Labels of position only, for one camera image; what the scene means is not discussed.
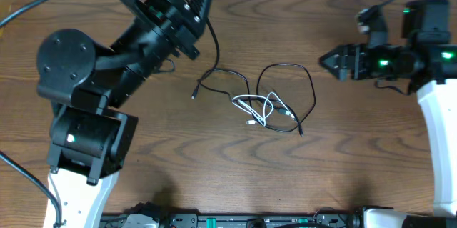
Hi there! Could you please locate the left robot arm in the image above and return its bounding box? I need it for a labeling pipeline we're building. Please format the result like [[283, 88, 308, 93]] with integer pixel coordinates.
[[36, 0, 212, 227]]

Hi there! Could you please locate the left camera cable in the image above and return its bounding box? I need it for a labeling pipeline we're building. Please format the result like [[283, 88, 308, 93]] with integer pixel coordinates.
[[0, 0, 89, 228]]

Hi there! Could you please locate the black USB cable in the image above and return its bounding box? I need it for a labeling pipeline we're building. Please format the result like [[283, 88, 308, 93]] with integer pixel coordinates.
[[191, 16, 317, 137]]

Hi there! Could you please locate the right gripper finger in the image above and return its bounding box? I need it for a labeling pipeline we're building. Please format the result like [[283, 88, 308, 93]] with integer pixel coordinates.
[[320, 62, 348, 81], [319, 44, 348, 64]]

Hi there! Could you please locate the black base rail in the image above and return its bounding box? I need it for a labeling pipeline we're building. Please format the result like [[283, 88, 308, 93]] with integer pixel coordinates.
[[97, 202, 364, 228]]

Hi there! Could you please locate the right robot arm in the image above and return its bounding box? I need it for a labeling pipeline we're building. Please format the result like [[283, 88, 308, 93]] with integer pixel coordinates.
[[318, 0, 456, 227]]

